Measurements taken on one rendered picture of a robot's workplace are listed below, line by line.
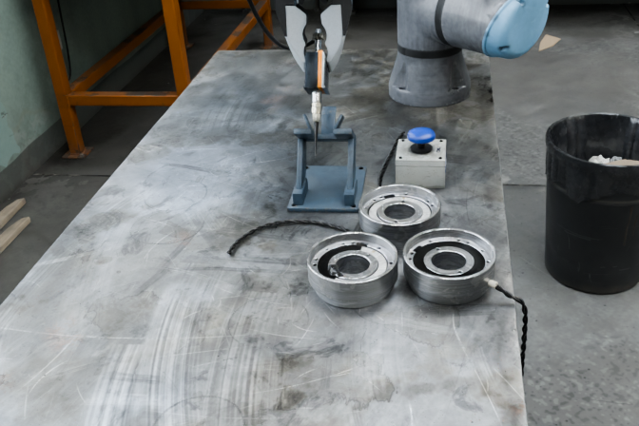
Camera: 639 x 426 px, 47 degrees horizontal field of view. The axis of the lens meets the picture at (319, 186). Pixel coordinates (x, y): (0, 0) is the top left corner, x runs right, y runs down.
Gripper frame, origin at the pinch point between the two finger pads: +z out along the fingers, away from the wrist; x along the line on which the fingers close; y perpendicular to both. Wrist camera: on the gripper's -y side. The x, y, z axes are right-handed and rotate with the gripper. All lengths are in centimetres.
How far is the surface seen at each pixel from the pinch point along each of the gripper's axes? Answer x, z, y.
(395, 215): -10.2, 19.0, -6.0
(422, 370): -14.4, 20.9, -33.7
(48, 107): 145, 77, 180
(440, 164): -16.2, 15.9, 3.4
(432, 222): -15.1, 17.1, -11.0
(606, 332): -61, 98, 72
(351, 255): -5.7, 17.7, -18.0
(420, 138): -13.3, 12.7, 5.1
